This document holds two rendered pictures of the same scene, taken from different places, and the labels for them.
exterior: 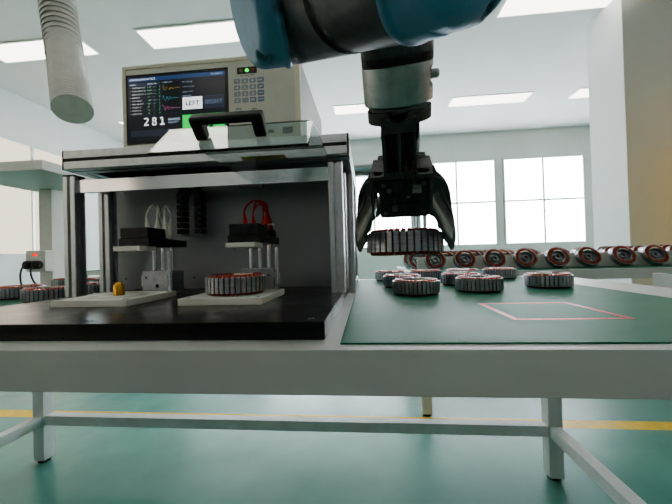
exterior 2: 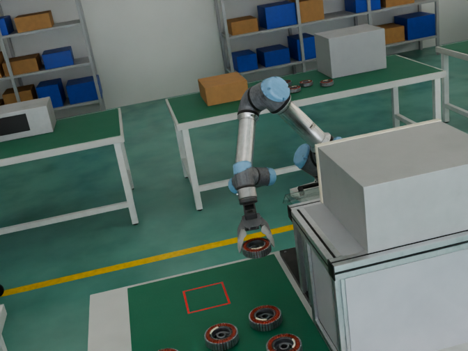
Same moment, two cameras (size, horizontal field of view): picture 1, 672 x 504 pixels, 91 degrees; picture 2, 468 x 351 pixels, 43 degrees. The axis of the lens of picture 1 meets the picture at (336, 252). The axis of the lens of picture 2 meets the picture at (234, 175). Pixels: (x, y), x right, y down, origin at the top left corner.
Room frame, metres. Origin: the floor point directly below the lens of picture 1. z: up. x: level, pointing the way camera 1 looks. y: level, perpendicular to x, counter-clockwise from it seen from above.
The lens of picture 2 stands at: (2.46, -0.63, 1.97)
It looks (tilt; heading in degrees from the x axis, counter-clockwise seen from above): 21 degrees down; 166
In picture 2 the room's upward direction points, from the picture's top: 9 degrees counter-clockwise
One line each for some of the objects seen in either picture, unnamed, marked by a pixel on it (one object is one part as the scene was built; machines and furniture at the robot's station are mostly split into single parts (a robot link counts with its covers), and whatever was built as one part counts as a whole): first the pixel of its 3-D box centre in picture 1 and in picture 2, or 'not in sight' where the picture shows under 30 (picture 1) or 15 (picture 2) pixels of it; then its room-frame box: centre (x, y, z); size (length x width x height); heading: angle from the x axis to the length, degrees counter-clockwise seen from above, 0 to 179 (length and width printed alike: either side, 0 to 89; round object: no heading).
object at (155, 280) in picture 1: (163, 281); not in sight; (0.80, 0.42, 0.80); 0.08 x 0.05 x 0.06; 85
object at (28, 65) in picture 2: not in sight; (22, 64); (-5.79, -1.16, 0.86); 0.42 x 0.40 x 0.17; 84
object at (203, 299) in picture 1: (236, 296); not in sight; (0.63, 0.19, 0.78); 0.15 x 0.15 x 0.01; 85
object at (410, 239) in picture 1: (404, 242); (256, 248); (0.49, -0.10, 0.87); 0.11 x 0.11 x 0.04
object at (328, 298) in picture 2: (350, 235); (326, 302); (1.01, -0.05, 0.91); 0.28 x 0.03 x 0.32; 175
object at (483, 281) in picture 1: (478, 283); (221, 336); (0.83, -0.36, 0.77); 0.11 x 0.11 x 0.04
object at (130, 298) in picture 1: (119, 298); not in sight; (0.66, 0.43, 0.78); 0.15 x 0.15 x 0.01; 85
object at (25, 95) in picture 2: not in sight; (21, 99); (-5.81, -1.29, 0.42); 0.40 x 0.36 x 0.28; 175
